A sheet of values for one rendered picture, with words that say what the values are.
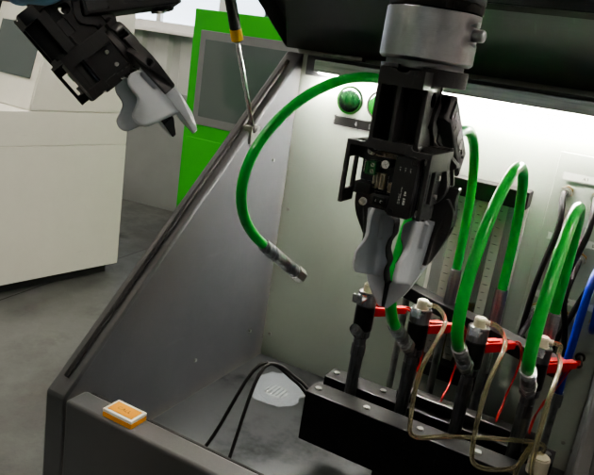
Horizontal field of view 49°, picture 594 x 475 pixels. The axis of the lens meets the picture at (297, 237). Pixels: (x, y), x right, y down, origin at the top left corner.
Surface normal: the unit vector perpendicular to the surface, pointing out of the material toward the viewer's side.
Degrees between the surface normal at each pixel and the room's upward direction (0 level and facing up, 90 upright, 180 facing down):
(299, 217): 90
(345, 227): 90
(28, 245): 90
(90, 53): 77
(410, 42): 90
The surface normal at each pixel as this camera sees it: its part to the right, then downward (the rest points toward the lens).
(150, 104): 0.31, -0.11
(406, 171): -0.48, 0.17
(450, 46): 0.25, 0.30
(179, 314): 0.87, 0.26
